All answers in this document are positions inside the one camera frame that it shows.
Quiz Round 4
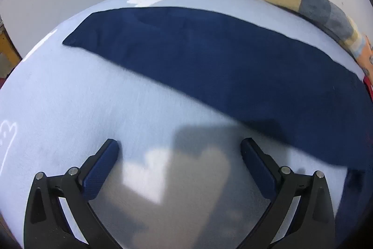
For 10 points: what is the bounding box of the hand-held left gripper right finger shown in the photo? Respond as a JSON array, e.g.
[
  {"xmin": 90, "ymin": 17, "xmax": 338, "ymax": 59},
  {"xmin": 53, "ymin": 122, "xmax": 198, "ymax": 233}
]
[{"xmin": 237, "ymin": 137, "xmax": 337, "ymax": 249}]

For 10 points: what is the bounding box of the light blue cloud-print bed sheet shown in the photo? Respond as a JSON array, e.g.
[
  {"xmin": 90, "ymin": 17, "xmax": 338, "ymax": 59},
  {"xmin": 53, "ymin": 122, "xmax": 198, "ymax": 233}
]
[{"xmin": 0, "ymin": 0, "xmax": 373, "ymax": 249}]

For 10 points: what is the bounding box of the red cloth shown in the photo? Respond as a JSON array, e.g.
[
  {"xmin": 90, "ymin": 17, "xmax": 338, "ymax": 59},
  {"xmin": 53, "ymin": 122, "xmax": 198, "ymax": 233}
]
[{"xmin": 363, "ymin": 75, "xmax": 373, "ymax": 98}]

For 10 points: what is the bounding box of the wooden chair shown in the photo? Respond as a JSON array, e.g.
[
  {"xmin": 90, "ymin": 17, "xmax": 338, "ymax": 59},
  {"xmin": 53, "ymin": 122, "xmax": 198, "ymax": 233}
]
[{"xmin": 0, "ymin": 21, "xmax": 22, "ymax": 80}]

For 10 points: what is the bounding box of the navy blue work jacket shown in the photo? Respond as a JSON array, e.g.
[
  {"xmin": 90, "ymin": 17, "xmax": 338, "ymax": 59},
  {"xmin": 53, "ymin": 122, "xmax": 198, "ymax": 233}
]
[{"xmin": 62, "ymin": 6, "xmax": 373, "ymax": 226}]

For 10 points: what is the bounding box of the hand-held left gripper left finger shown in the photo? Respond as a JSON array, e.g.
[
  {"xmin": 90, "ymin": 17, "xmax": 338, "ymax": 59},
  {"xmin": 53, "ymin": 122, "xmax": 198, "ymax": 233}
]
[{"xmin": 23, "ymin": 139, "xmax": 123, "ymax": 249}]

